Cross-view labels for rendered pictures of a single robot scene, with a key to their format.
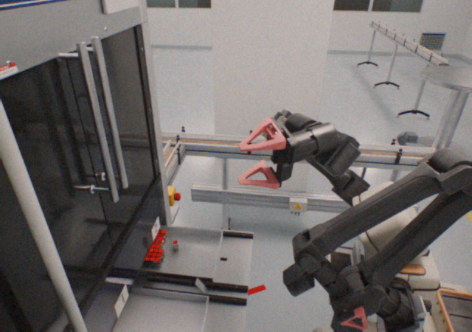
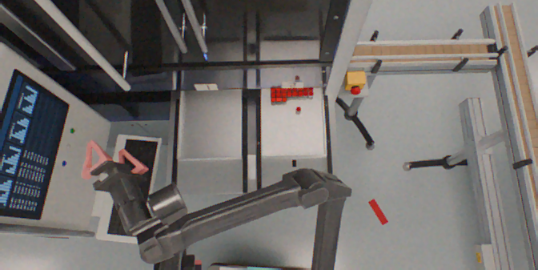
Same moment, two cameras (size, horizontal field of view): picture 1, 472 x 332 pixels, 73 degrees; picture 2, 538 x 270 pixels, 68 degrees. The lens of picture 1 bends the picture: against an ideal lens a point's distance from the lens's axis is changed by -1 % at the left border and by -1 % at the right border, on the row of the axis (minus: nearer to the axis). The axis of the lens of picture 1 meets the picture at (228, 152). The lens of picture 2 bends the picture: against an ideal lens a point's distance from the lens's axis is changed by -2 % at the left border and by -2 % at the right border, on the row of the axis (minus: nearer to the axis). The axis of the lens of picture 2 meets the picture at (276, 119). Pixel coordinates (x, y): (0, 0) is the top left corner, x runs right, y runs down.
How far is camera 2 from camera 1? 105 cm
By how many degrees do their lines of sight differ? 60
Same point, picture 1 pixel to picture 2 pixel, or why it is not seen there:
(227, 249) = (307, 165)
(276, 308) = (359, 239)
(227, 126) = not seen: outside the picture
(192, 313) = (229, 147)
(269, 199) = (483, 213)
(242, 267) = not seen: hidden behind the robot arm
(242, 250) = not seen: hidden behind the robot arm
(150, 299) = (237, 108)
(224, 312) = (234, 174)
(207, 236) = (323, 139)
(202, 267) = (279, 143)
